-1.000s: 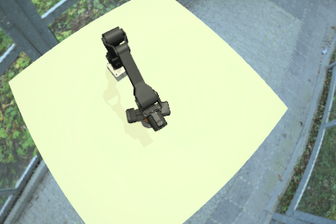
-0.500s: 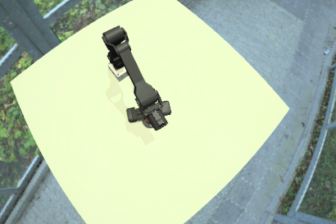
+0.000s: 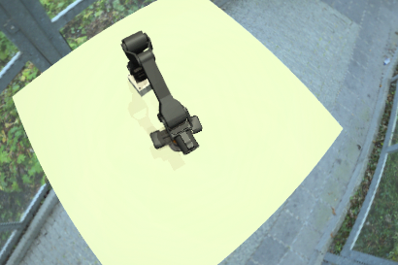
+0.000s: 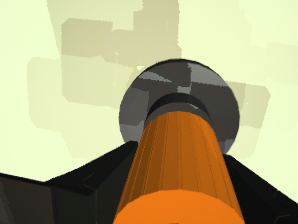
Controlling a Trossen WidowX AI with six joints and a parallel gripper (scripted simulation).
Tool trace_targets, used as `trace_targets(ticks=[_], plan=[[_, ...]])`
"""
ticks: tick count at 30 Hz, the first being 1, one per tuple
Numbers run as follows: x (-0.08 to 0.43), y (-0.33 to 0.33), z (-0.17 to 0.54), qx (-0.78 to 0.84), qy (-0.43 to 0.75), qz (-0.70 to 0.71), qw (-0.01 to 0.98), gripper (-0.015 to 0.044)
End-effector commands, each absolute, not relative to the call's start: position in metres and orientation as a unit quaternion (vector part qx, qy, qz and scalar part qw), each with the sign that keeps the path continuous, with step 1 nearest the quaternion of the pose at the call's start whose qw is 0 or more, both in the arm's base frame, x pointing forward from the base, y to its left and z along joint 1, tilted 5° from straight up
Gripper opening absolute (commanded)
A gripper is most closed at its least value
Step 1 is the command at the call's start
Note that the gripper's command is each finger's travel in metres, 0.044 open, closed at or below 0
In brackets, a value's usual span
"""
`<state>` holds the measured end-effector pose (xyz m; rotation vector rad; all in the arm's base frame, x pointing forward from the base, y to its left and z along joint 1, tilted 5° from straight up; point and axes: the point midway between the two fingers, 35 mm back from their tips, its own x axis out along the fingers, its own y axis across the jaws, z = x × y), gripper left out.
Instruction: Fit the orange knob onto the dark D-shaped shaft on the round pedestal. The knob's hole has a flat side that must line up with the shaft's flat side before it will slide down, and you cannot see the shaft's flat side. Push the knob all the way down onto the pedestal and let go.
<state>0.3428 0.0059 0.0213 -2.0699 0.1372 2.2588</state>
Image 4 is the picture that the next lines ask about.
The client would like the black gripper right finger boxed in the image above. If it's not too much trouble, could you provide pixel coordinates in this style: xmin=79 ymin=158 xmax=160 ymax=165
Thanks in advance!
xmin=222 ymin=154 xmax=298 ymax=224

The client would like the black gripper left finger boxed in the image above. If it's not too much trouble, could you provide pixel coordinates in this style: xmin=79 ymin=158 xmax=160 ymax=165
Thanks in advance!
xmin=0 ymin=141 xmax=138 ymax=224

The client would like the orange knob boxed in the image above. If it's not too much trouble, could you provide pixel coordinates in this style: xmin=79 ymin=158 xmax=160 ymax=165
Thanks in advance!
xmin=113 ymin=111 xmax=245 ymax=224

